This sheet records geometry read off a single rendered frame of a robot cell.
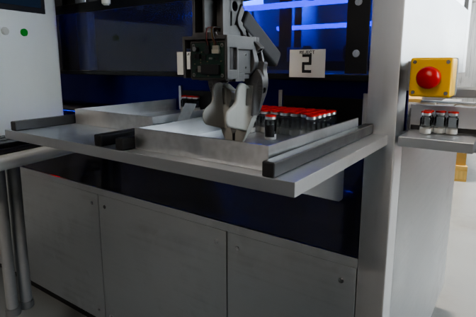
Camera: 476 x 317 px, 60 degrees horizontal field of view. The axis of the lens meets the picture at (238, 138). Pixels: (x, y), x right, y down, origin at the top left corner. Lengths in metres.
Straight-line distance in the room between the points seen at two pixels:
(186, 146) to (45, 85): 0.88
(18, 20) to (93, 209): 0.65
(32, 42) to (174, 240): 0.74
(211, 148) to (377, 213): 0.44
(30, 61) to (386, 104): 1.03
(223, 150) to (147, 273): 0.89
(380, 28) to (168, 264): 0.89
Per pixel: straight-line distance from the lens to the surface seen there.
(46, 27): 1.46
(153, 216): 1.30
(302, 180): 0.52
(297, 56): 0.93
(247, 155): 0.56
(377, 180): 0.89
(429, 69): 0.81
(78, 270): 1.73
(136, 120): 0.87
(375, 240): 0.93
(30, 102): 1.41
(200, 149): 0.61
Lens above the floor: 1.02
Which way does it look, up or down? 10 degrees down
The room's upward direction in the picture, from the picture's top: straight up
